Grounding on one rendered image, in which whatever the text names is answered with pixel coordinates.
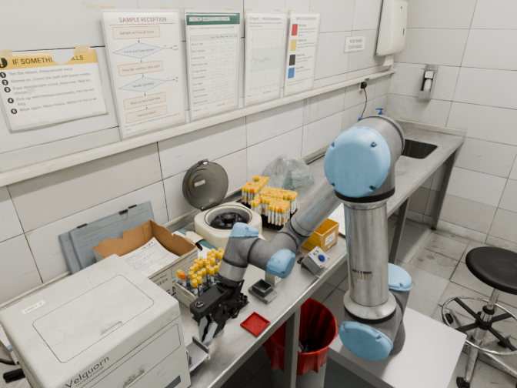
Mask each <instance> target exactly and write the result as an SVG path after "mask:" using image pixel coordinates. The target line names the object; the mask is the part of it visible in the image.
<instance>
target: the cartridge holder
mask: <svg viewBox="0 0 517 388"><path fill-rule="evenodd" d="M248 291H249V292H250V293H252V294H253V295H255V296H257V297H258V298H259V299H261V300H263V301H264V302H266V303H269V302H270V301H271V300H272V299H273V298H275V297H276V296H277V295H278V293H277V292H276V291H275V290H273V285H272V284H270V283H268V282H266V281H265V280H263V279H260V280H259V281H257V282H256V283H254V284H253V285H252V286H250V287H249V288H248Z"/></svg>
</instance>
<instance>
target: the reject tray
mask: <svg viewBox="0 0 517 388"><path fill-rule="evenodd" d="M270 323H271V322H270V321H269V320H267V319H266V318H264V317H263V316H261V315H259V314H258V313H256V312H255V311H254V312H253V313H252V314H251V315H250V316H248V317H247V318H246V319H245V320H244V321H243V322H241V323H240V326H242V327H243V328H244V329H246V330H248V331H249V332H250V333H251V334H253V335H254V336H256V337H257V336H258V335H259V334H260V333H261V332H262V331H263V330H264V329H265V328H266V327H267V326H268V325H269V324H270Z"/></svg>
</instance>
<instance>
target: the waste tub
mask: <svg viewBox="0 0 517 388"><path fill-rule="evenodd" d="M339 224H340V222H336V221H335V220H332V219H329V218H327V219H326V220H325V221H324V222H323V224H321V225H320V227H318V228H317V230H316V231H314V233H313V234H312V235H311V236H310V237H309V238H308V239H307V241H306V242H304V243H303V244H302V246H301V247H302V248H304V249H307V250H308V251H310V252H311V251H312V250H313V249H314V248H315V247H316V246H318V247H319V248H320V249H321V250H322V251H323V252H324V253H325V252H326V251H327V250H328V249H330V248H331V247H333V246H334V245H335V244H336V243H337V241H338V234H339Z"/></svg>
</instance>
